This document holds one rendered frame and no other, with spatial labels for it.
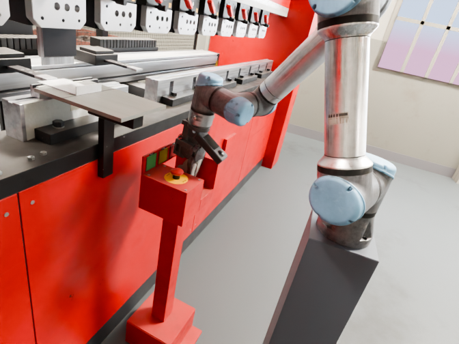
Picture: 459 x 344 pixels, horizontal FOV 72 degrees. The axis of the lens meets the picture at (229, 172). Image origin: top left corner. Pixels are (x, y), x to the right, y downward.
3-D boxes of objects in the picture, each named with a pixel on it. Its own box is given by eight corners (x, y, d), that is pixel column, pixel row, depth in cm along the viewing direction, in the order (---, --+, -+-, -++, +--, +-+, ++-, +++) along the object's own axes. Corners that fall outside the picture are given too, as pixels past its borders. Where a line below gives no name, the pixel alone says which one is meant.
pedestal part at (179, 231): (163, 322, 126) (179, 210, 103) (151, 315, 128) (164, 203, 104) (171, 312, 131) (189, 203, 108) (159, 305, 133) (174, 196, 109)
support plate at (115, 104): (121, 123, 71) (121, 118, 70) (33, 91, 78) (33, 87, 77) (166, 108, 86) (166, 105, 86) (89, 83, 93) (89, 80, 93)
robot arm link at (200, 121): (218, 112, 98) (206, 118, 91) (215, 126, 100) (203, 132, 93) (198, 104, 100) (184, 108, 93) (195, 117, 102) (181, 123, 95)
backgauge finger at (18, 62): (32, 89, 81) (31, 68, 79) (-37, 64, 88) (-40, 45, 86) (70, 83, 92) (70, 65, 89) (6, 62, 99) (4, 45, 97)
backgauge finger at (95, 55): (128, 76, 114) (129, 61, 111) (72, 59, 121) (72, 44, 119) (149, 73, 124) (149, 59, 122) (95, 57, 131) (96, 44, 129)
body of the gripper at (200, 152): (184, 148, 108) (191, 115, 102) (205, 158, 106) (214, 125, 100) (171, 155, 102) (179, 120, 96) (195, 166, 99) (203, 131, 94)
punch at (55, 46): (44, 66, 79) (42, 24, 75) (38, 64, 80) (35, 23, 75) (76, 64, 88) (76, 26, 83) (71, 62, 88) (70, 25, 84)
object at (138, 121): (129, 190, 87) (134, 114, 77) (87, 172, 91) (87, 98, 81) (138, 184, 90) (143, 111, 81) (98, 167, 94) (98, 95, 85)
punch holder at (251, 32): (247, 37, 190) (253, 7, 182) (234, 34, 192) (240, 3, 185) (255, 37, 202) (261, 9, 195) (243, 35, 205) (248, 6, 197)
